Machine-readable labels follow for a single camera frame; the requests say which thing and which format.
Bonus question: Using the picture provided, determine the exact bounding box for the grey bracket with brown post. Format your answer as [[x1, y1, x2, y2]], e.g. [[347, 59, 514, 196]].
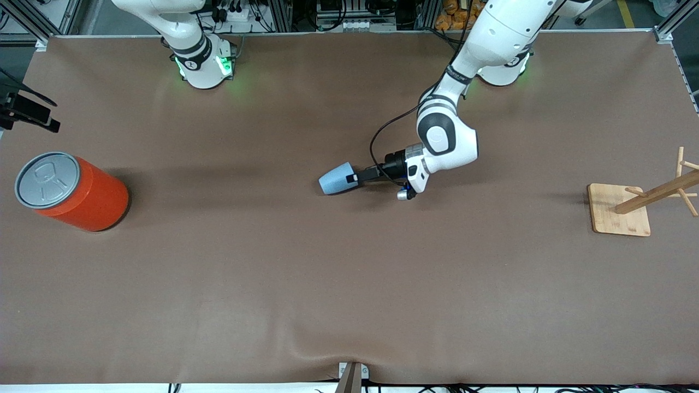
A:
[[337, 361, 370, 393]]

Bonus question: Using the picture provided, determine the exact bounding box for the orange can-shaped container grey lid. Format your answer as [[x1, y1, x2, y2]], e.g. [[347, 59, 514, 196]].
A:
[[14, 152, 131, 233]]

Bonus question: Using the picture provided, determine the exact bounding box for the light blue plastic cup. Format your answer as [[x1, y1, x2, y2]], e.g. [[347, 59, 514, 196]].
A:
[[318, 162, 361, 196]]

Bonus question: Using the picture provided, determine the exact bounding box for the wooden cup rack stand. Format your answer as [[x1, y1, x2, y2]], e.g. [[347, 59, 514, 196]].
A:
[[587, 146, 699, 237]]

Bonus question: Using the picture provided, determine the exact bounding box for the orange snack bag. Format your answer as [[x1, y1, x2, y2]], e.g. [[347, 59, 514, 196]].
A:
[[435, 0, 484, 32]]

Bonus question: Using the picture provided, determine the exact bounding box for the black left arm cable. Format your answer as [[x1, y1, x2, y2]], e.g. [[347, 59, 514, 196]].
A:
[[370, 82, 444, 189]]

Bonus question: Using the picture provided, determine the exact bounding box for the white power strip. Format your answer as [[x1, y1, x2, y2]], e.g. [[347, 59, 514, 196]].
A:
[[215, 5, 257, 23]]

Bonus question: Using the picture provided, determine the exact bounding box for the aluminium frame profile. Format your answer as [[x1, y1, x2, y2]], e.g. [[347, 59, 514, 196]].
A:
[[653, 0, 699, 112], [0, 0, 82, 44]]

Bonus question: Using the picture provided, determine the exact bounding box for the brown table cloth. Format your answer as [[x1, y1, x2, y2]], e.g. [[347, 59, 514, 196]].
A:
[[0, 30, 699, 385]]

